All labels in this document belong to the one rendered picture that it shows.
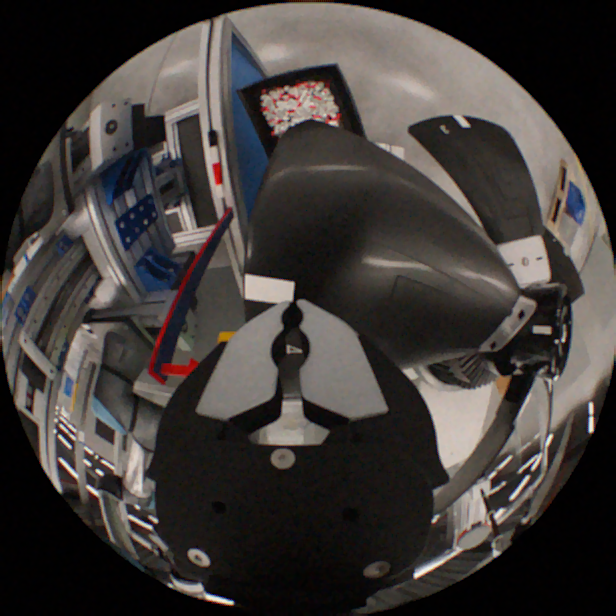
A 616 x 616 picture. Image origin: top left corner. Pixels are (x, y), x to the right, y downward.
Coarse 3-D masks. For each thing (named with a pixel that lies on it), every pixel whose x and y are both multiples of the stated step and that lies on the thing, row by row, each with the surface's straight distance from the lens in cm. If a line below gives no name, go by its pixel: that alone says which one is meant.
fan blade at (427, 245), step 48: (288, 144) 13; (336, 144) 13; (288, 192) 12; (336, 192) 12; (384, 192) 12; (432, 192) 13; (288, 240) 12; (336, 240) 12; (384, 240) 12; (432, 240) 14; (480, 240) 16; (336, 288) 13; (384, 288) 13; (432, 288) 14; (480, 288) 17; (288, 336) 16; (384, 336) 16; (432, 336) 18; (480, 336) 22; (288, 384) 20
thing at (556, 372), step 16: (528, 288) 33; (544, 288) 31; (560, 288) 29; (544, 304) 28; (560, 304) 28; (528, 320) 28; (544, 320) 27; (560, 320) 29; (528, 336) 28; (544, 336) 27; (560, 336) 30; (496, 352) 32; (512, 352) 33; (528, 352) 29; (544, 352) 27; (560, 352) 31; (496, 368) 33; (512, 368) 37; (528, 368) 31; (544, 368) 29; (560, 368) 33
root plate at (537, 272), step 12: (528, 240) 34; (540, 240) 34; (504, 252) 33; (516, 252) 33; (528, 252) 33; (540, 252) 34; (516, 264) 33; (540, 264) 34; (516, 276) 33; (528, 276) 33; (540, 276) 34
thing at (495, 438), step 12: (492, 432) 35; (504, 432) 30; (480, 444) 37; (492, 444) 32; (504, 444) 28; (480, 456) 33; (492, 456) 28; (468, 468) 35; (480, 468) 29; (456, 480) 37; (468, 480) 30; (444, 492) 38; (456, 492) 30; (444, 504) 29
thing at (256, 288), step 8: (248, 280) 14; (256, 280) 14; (264, 280) 14; (272, 280) 13; (280, 280) 13; (248, 288) 14; (256, 288) 14; (264, 288) 14; (272, 288) 14; (280, 288) 14; (288, 288) 13; (248, 296) 14; (256, 296) 14; (264, 296) 14; (272, 296) 14; (280, 296) 14; (288, 296) 14
